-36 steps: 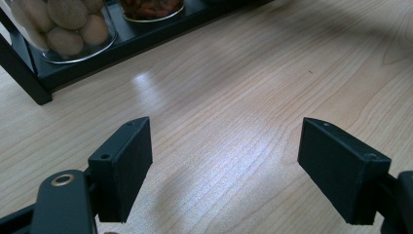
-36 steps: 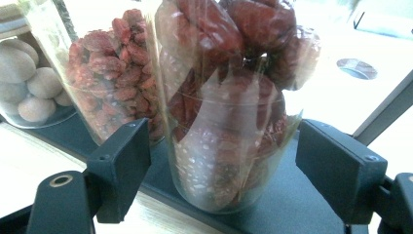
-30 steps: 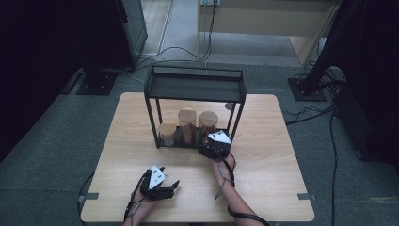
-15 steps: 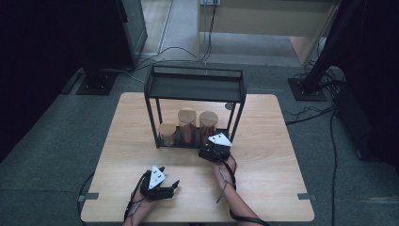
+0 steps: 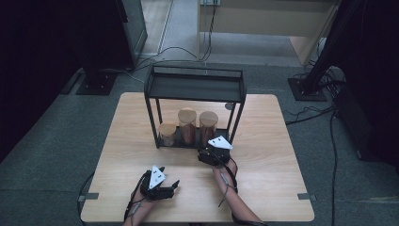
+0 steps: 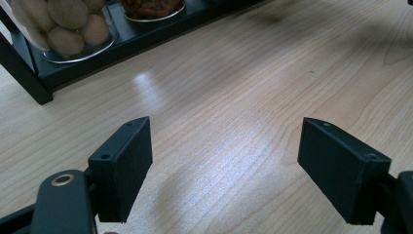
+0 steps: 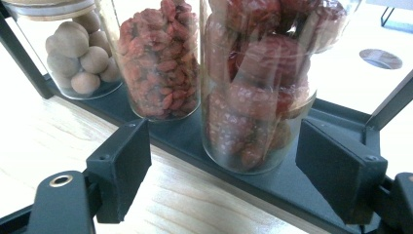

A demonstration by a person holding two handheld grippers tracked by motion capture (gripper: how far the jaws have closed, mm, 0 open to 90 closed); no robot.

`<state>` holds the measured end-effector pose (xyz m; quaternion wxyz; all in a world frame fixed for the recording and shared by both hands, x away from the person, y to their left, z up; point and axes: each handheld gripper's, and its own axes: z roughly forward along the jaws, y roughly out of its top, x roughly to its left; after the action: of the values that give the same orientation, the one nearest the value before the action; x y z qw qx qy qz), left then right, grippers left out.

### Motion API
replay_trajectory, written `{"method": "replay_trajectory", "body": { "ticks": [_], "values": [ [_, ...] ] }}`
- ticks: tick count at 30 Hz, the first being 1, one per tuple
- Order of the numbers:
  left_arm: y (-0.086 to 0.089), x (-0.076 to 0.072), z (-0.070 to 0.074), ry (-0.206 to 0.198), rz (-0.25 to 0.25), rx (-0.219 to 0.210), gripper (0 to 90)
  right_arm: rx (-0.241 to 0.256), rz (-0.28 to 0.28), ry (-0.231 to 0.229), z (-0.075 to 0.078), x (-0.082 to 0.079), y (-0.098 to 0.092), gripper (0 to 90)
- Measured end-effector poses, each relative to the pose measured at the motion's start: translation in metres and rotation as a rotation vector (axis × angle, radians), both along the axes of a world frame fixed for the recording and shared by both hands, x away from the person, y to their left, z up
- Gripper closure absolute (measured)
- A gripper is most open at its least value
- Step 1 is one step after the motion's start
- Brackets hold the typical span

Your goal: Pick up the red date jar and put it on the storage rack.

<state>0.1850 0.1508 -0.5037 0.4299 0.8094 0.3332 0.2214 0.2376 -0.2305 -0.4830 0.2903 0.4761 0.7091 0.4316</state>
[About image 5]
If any left hand-held gripper cable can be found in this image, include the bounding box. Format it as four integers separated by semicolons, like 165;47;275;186
123;173;149;224

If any tall jar with wooden lid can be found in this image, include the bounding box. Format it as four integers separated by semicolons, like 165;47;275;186
199;110;220;147

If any black stand with square base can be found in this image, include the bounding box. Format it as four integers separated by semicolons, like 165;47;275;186
75;46;119;96

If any black floor cable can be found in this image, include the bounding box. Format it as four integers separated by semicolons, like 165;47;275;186
328;109;340;226
283;105;337;126
135;0;219;72

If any tangled black cable bundle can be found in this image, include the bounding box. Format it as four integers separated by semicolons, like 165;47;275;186
293;57;346;96

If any dark box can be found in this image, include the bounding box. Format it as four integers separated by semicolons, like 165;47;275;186
333;83;399;169

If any person's right hand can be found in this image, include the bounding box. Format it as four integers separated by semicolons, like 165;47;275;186
212;157;238;186

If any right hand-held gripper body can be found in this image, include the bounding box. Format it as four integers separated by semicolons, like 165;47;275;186
203;135;234;167

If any black metal two-tier rack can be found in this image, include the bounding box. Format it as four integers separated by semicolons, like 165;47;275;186
144;65;248;154

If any light wooden desk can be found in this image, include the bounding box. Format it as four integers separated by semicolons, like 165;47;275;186
197;0;342;66

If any grey cabinet panel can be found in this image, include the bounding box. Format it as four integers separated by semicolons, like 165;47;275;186
116;0;149;70

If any short jar with wooden lid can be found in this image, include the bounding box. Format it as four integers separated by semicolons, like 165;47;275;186
158;121;178;148

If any black hanging cable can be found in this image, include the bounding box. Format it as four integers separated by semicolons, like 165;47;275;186
76;171;96;226

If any grey tape strip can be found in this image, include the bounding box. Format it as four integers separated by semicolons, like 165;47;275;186
77;192;100;202
296;192;318;202

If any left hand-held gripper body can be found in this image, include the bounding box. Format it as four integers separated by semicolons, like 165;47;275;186
139;165;176;202

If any person's left hand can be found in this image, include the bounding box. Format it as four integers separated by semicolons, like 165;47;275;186
130;185;158;210

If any right hand-held gripper cable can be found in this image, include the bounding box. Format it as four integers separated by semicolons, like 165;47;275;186
218;157;268;226

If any black post with square base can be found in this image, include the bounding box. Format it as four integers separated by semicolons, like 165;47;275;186
287;0;369;103

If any medium jar with wooden lid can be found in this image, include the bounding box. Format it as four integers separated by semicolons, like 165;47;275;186
177;107;198;146

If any hand-held gripper cable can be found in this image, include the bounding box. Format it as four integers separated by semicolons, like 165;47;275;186
123;173;149;224
218;157;268;226

